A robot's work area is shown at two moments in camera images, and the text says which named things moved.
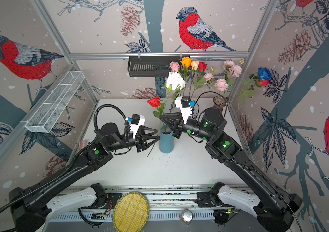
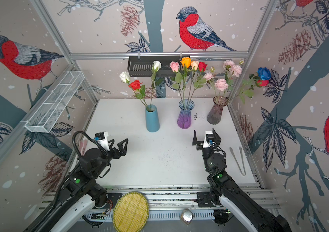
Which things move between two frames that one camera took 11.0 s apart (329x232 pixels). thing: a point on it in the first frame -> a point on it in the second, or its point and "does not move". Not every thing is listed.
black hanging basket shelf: [151, 66] does not move
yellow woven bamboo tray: [130, 212] does not move
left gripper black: [140, 143] -> [122, 151]
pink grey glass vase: [219, 102] does not move
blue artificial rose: [264, 73] does not move
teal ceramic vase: [166, 139] -> [152, 118]
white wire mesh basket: [43, 117] does not move
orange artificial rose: [186, 62] does not move
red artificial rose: [247, 85] does not move
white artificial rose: [174, 81] -> [125, 77]
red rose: [199, 83] does not move
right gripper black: [173, 120] -> [197, 143]
